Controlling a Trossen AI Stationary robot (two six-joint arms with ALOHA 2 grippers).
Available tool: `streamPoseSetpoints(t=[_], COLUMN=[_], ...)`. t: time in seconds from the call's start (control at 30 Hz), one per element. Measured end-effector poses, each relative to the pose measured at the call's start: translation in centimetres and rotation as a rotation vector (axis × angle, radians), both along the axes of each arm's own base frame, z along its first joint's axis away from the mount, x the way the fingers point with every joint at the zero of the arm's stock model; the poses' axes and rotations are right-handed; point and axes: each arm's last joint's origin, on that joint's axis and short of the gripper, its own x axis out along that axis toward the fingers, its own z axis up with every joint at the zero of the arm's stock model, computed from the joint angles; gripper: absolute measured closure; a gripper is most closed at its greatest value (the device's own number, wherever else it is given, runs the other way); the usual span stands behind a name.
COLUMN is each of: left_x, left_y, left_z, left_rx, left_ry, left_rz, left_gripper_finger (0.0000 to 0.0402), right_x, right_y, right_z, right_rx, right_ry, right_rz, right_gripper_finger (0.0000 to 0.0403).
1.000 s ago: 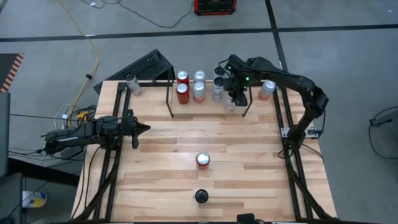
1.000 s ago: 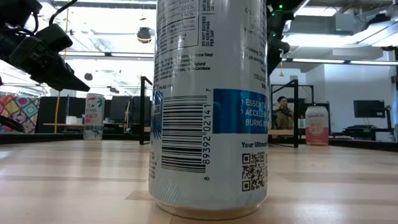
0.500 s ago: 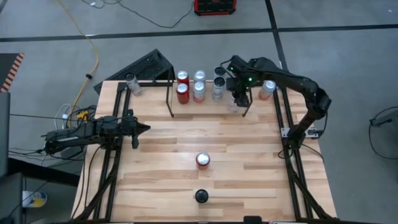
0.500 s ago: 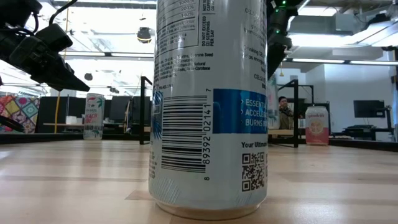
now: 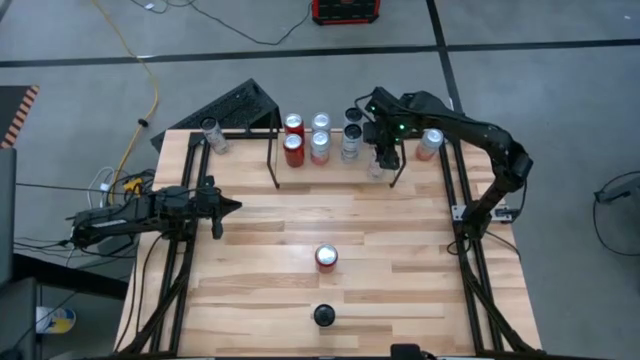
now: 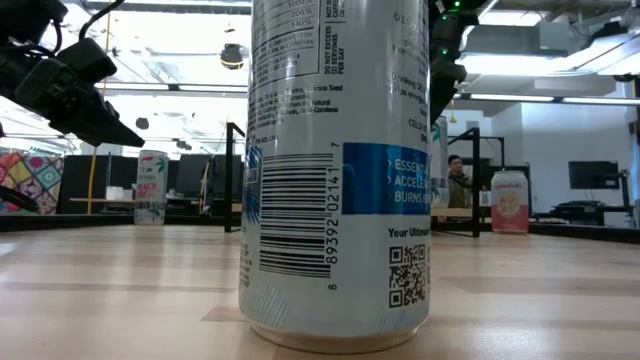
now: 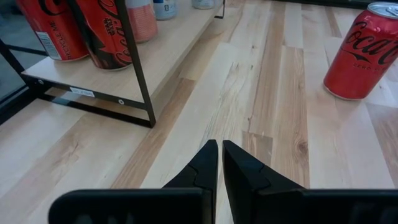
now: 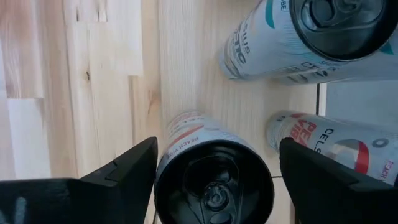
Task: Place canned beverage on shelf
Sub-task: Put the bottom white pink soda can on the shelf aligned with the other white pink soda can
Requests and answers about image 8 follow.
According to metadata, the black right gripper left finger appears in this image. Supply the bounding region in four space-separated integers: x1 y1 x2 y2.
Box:
0 136 159 224

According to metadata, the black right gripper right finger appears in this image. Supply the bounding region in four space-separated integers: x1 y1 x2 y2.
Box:
279 136 398 224

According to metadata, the white can black lid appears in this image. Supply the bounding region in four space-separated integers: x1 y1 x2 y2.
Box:
276 29 398 85
266 111 398 187
154 110 276 224
218 0 398 81

